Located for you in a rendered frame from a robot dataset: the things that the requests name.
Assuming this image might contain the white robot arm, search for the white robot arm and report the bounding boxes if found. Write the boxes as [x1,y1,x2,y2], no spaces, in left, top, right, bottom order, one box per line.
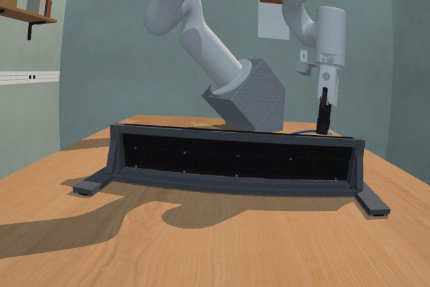
[143,0,346,95]

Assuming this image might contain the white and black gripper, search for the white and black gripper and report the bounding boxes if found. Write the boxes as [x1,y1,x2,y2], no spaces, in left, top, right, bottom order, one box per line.
[316,65,343,135]

